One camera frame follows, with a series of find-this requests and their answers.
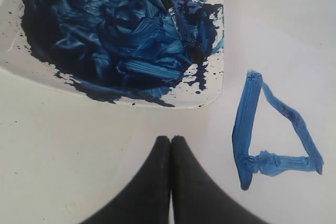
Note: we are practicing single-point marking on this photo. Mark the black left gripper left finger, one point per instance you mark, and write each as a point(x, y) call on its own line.
point(146, 198)

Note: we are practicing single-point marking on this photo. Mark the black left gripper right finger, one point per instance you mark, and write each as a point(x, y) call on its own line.
point(196, 197)

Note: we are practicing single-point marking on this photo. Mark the white paper sheet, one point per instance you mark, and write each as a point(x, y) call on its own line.
point(292, 44)

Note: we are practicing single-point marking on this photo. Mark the black paintbrush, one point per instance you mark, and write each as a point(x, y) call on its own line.
point(185, 35)

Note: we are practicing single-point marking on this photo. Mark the white tray with blue paint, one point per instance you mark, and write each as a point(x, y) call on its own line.
point(116, 51)

